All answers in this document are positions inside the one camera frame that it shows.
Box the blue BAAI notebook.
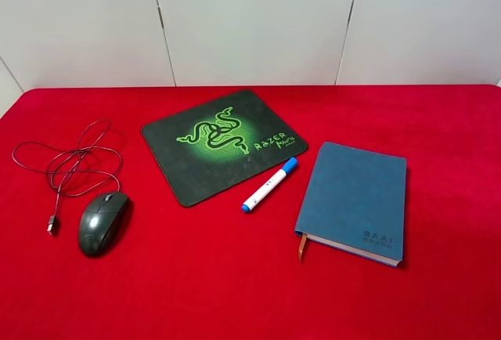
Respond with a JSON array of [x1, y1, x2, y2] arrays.
[[294, 142, 407, 266]]

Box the black computer mouse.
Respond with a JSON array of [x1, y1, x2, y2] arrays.
[[77, 191, 130, 257]]

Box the black mouse USB cable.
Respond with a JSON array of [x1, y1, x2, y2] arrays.
[[11, 120, 124, 237]]

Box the white blue marker pen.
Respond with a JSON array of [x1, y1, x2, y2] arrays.
[[241, 157, 298, 213]]

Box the black green Razer mouse pad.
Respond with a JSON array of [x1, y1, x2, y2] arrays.
[[142, 89, 308, 207]]

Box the red table cloth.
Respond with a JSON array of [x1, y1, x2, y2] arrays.
[[1, 85, 500, 339]]

